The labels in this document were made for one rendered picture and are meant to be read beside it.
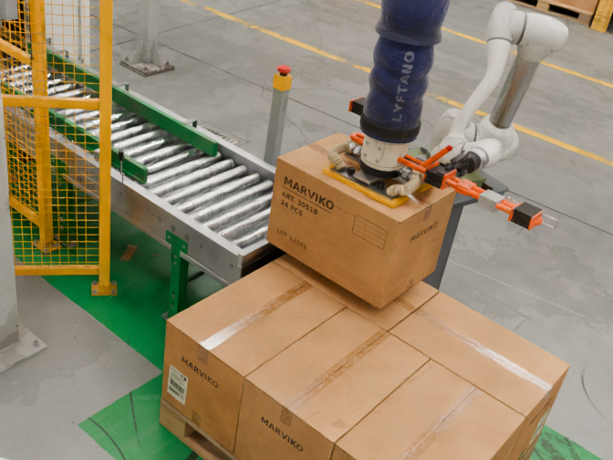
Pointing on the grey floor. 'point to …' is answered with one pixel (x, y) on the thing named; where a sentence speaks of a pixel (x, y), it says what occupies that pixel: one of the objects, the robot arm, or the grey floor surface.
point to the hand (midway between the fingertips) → (443, 176)
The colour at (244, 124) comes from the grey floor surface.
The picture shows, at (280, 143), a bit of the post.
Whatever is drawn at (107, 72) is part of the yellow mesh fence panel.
